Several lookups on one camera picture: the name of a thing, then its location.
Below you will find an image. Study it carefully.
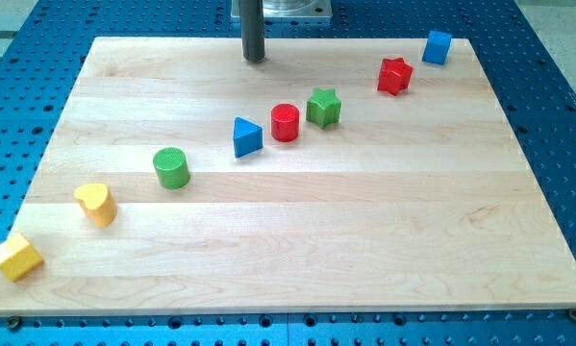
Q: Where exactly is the light wooden board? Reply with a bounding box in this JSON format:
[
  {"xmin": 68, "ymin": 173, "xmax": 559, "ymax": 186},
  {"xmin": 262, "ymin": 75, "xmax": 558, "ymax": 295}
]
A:
[{"xmin": 0, "ymin": 37, "xmax": 576, "ymax": 316}]

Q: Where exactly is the blue cube block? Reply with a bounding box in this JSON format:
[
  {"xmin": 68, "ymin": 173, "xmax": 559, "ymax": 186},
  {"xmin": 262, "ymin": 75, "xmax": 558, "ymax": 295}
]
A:
[{"xmin": 421, "ymin": 31, "xmax": 453, "ymax": 65}]

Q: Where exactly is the blue triangle block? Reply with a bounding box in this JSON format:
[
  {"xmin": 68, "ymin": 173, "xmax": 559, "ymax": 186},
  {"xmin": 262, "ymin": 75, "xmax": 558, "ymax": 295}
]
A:
[{"xmin": 233, "ymin": 117, "xmax": 263, "ymax": 158}]

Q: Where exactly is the red cylinder block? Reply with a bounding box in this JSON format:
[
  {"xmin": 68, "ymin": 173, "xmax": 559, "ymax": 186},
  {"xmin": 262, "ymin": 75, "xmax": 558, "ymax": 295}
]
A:
[{"xmin": 271, "ymin": 104, "xmax": 300, "ymax": 142}]

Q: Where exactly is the green star block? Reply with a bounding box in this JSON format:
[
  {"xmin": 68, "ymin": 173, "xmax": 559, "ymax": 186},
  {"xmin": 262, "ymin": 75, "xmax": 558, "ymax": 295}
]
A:
[{"xmin": 306, "ymin": 88, "xmax": 341, "ymax": 129}]

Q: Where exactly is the green cylinder block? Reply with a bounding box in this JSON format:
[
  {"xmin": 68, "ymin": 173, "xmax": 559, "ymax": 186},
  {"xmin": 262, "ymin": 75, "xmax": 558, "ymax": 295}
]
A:
[{"xmin": 153, "ymin": 147, "xmax": 190, "ymax": 189}]

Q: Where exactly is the red star block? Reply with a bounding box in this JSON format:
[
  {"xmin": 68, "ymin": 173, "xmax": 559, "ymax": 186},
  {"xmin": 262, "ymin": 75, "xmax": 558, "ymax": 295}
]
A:
[{"xmin": 377, "ymin": 58, "xmax": 413, "ymax": 96}]

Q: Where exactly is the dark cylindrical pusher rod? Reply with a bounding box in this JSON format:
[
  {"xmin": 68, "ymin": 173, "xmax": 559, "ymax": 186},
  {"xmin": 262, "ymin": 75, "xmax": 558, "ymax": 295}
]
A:
[{"xmin": 238, "ymin": 0, "xmax": 265, "ymax": 62}]

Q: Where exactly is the yellow heart block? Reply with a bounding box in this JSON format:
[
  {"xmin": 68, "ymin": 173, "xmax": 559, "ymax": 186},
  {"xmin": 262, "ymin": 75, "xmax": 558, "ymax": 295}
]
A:
[{"xmin": 74, "ymin": 183, "xmax": 117, "ymax": 228}]

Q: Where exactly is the blue perforated metal table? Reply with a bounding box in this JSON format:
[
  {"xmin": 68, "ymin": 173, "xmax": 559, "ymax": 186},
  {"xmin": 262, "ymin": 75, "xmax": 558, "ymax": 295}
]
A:
[{"xmin": 0, "ymin": 1, "xmax": 576, "ymax": 345}]

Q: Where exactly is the yellow pentagon block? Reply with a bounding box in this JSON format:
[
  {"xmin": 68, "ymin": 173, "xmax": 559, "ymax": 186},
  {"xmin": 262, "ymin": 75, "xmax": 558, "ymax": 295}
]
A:
[{"xmin": 0, "ymin": 233, "xmax": 43, "ymax": 282}]

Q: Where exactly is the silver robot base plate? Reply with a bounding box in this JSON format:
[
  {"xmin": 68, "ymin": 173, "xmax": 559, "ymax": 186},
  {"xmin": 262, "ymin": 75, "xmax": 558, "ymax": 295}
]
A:
[{"xmin": 231, "ymin": 0, "xmax": 333, "ymax": 21}]

